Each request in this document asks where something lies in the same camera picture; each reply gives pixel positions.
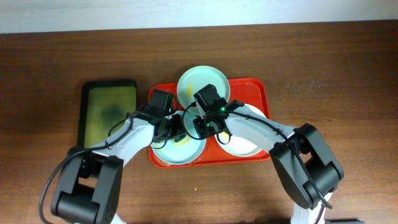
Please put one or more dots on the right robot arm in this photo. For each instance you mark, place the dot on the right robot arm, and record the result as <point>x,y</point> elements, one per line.
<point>307,168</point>

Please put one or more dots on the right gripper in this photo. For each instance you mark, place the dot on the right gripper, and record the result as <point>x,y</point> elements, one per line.
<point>204,132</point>

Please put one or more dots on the light blue plate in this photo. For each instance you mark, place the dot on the light blue plate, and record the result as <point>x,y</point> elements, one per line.
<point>168,153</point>

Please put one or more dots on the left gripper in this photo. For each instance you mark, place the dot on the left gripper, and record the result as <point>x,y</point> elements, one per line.
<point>173,130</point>

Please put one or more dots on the black rectangular tray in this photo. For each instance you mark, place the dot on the black rectangular tray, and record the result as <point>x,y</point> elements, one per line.
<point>103,108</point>

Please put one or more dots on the green yellow sponge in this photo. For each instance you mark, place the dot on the green yellow sponge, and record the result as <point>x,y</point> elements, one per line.
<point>181,140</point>

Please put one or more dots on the white plate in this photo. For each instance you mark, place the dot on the white plate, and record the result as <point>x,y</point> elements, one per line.
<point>237,146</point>

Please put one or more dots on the mint green plate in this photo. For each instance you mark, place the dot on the mint green plate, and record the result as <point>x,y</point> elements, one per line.
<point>196,78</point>

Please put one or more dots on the red plastic tray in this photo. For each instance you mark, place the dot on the red plastic tray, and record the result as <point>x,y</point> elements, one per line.
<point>252,92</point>

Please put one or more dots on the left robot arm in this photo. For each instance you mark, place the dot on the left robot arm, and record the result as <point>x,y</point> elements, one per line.
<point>90,178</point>

